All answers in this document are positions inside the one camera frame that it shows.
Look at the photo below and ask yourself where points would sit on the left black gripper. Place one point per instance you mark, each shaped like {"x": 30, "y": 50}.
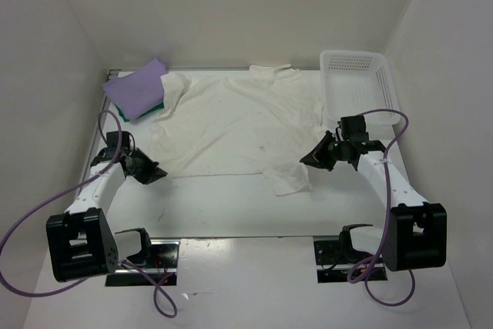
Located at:
{"x": 152, "y": 172}

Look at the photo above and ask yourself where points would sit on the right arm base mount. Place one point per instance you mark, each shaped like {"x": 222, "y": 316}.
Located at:
{"x": 332, "y": 264}

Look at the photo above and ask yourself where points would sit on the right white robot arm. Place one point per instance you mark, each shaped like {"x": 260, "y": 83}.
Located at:
{"x": 414, "y": 235}

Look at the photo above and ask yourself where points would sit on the white plastic basket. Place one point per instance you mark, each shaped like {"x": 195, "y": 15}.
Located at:
{"x": 353, "y": 82}

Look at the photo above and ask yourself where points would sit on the green t shirt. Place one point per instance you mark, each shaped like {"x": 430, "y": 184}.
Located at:
{"x": 131, "y": 113}

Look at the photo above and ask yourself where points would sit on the white cloth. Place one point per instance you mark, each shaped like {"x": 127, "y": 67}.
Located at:
{"x": 263, "y": 123}

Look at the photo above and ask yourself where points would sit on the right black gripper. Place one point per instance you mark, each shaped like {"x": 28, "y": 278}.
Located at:
{"x": 317, "y": 157}

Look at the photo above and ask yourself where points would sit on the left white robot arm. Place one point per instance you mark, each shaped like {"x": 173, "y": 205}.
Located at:
{"x": 81, "y": 244}

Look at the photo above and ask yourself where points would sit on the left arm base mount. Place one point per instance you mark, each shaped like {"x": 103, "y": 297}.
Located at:
{"x": 160, "y": 264}

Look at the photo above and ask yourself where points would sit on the purple t shirt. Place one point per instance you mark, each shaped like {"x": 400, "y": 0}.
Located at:
{"x": 142, "y": 87}

